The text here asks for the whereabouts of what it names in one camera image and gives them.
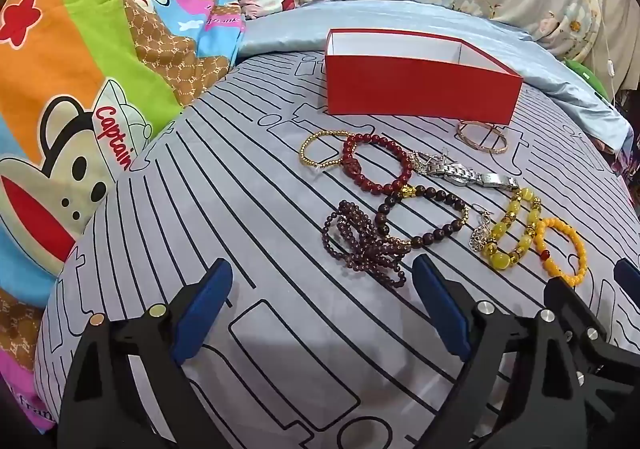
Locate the green plastic object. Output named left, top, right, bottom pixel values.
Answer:
left=565, top=58, right=608, bottom=102

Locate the grey striped bedsheet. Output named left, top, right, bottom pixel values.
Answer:
left=32, top=49, right=640, bottom=449

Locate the beige hanging cloth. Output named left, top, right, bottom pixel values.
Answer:
left=597, top=0, right=640, bottom=95

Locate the silver dangle earring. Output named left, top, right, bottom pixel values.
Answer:
left=469, top=205, right=497, bottom=252

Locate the red cardboard box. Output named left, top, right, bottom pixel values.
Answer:
left=324, top=28, right=524, bottom=127

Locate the light blue satin blanket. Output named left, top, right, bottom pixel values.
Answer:
left=235, top=0, right=633, bottom=155

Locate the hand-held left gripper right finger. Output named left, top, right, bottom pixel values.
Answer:
left=412, top=254, right=593, bottom=449

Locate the gold bead bracelet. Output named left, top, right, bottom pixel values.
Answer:
left=299, top=129, right=353, bottom=172

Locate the red bead bracelet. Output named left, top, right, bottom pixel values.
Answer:
left=342, top=132, right=415, bottom=197

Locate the orange bead bracelet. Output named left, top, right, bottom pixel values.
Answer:
left=534, top=216, right=588, bottom=287

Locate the cartoon monkey printed blanket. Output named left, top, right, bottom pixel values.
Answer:
left=0, top=0, right=251, bottom=432

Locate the white cable with switch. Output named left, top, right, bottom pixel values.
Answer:
left=597, top=0, right=619, bottom=105

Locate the rose gold bangle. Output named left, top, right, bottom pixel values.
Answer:
left=457, top=119, right=508, bottom=155

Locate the dark brown bead bracelet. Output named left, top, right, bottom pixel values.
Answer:
left=376, top=184, right=470, bottom=250

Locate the silver metal watch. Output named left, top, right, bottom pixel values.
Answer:
left=420, top=156, right=521, bottom=192

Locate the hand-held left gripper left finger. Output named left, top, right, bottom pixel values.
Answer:
left=57, top=258, right=234, bottom=449

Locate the garnet multi-wrap bead bracelet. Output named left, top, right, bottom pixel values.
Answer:
left=322, top=199, right=416, bottom=289

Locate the yellow-green bead bracelet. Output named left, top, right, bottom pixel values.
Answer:
left=480, top=189, right=543, bottom=272

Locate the silver chain bracelet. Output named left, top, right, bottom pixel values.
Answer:
left=410, top=148, right=451, bottom=175

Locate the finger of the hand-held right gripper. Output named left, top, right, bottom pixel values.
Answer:
left=544, top=275, right=640, bottom=425
left=614, top=258, right=640, bottom=290

